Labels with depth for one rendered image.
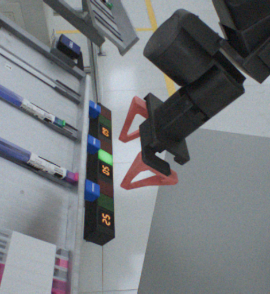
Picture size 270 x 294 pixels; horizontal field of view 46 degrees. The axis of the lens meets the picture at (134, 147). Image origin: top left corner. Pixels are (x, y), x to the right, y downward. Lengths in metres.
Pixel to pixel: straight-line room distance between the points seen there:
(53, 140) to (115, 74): 1.61
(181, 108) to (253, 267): 0.32
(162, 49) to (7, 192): 0.27
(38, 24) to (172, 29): 0.66
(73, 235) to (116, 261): 0.80
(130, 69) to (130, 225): 1.19
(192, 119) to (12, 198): 0.25
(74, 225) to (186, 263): 0.22
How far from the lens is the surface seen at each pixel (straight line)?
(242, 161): 0.75
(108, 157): 0.64
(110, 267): 1.23
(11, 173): 0.47
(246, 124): 1.83
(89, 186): 0.53
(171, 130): 0.42
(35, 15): 0.97
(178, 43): 0.36
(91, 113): 0.69
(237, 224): 0.64
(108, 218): 0.55
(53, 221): 0.47
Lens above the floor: 1.12
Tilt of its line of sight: 44 degrees down
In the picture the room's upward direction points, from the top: straight up
